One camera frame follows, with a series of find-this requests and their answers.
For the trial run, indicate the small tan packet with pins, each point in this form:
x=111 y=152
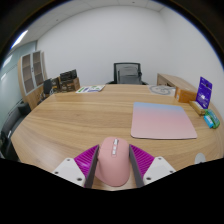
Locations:
x=197 y=107

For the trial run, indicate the green packet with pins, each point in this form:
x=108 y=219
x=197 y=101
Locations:
x=214 y=118

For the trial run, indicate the pink and blue mouse pad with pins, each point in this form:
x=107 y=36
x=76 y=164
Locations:
x=163 y=120

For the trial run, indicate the black box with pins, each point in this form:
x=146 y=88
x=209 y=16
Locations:
x=68 y=75

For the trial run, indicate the wooden side desk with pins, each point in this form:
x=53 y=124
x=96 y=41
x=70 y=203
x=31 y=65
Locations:
x=173 y=81

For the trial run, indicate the ceiling light strip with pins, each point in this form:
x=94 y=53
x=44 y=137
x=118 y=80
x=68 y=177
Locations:
x=19 y=39

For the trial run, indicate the purple card package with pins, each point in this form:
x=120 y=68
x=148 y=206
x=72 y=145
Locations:
x=204 y=92

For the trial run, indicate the small blue packet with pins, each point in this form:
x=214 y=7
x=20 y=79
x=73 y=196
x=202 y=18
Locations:
x=208 y=121

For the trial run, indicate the wooden shelf unit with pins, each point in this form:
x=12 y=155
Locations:
x=30 y=76

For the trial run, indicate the pink computer mouse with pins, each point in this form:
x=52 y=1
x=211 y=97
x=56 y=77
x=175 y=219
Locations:
x=112 y=163

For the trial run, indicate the dark brown box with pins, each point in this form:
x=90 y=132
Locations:
x=70 y=85

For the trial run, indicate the black mesh office chair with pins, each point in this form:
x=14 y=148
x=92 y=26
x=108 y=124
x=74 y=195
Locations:
x=116 y=70

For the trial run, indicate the white green purple leaflet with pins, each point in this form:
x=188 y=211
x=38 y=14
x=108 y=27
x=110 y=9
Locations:
x=90 y=89

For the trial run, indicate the black sofa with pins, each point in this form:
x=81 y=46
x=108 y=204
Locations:
x=11 y=121

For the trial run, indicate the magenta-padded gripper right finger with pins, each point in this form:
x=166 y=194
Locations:
x=159 y=168

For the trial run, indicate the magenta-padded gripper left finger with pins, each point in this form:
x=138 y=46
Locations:
x=68 y=170

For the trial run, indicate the small black chair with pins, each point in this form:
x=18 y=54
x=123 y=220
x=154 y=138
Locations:
x=47 y=86

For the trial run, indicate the grey backpack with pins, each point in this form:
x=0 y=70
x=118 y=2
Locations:
x=128 y=75

